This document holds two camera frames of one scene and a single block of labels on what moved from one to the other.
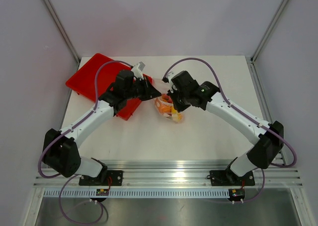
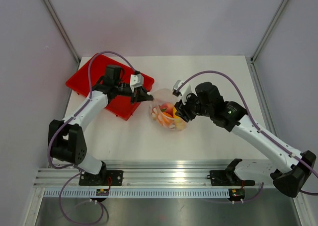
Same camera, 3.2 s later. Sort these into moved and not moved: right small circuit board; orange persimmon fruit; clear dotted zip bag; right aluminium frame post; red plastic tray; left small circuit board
Moved: orange persimmon fruit; clear dotted zip bag
Not moved: left small circuit board; red plastic tray; right small circuit board; right aluminium frame post
